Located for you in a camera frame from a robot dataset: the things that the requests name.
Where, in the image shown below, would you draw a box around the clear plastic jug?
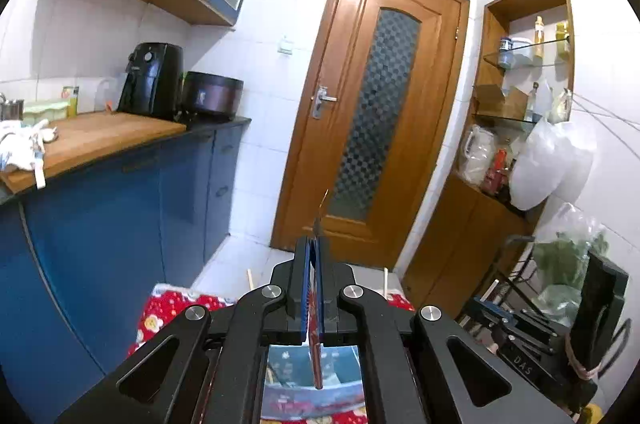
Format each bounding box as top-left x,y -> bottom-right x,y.
457,124 -> 497,185

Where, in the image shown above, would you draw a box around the wooden niche shelf cabinet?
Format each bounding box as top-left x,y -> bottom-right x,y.
402,0 -> 576,320

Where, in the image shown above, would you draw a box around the dark rice cooker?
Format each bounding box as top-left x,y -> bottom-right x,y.
181,72 -> 245,123

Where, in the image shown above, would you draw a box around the bag of green vegetables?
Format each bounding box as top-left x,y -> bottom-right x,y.
530,204 -> 611,320

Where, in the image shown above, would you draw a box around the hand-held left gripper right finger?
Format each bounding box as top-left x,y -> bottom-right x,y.
317,237 -> 576,424

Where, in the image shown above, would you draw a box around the black wire rack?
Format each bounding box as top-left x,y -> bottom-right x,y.
487,234 -> 591,320

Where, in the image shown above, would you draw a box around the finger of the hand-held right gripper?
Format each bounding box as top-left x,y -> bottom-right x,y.
517,307 -> 568,344
462,297 -> 526,347

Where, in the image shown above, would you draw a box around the metal door handle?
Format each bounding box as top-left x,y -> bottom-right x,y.
311,86 -> 338,120

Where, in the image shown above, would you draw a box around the red packets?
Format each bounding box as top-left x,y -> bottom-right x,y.
482,148 -> 516,196

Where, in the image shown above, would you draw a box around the light blue plastic utensil box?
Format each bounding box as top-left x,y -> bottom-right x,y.
261,344 -> 367,417

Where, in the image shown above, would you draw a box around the wooden cutting board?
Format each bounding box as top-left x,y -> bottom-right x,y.
0,111 -> 187,195

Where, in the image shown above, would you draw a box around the steel kettle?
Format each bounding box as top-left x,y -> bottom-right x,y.
0,93 -> 26,121

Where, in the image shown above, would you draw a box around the red smiley-print tablecloth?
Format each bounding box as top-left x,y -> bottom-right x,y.
127,283 -> 416,424

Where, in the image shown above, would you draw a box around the wooden door with glass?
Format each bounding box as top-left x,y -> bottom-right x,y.
270,0 -> 471,270

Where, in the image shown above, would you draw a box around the clear glass bottle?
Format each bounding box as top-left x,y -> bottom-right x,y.
525,82 -> 541,122

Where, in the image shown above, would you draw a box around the blue jar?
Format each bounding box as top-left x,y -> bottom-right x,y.
496,35 -> 533,70

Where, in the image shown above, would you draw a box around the black air fryer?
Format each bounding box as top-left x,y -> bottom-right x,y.
116,42 -> 185,121

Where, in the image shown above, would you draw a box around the blue base cabinet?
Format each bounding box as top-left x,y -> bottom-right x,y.
0,117 -> 252,424

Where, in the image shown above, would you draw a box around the white plastic bag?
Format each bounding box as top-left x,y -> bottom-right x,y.
507,117 -> 598,211

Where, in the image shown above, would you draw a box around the white cloth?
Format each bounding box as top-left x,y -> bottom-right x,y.
0,118 -> 60,191

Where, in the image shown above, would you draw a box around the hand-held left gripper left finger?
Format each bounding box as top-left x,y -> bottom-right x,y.
55,237 -> 313,424

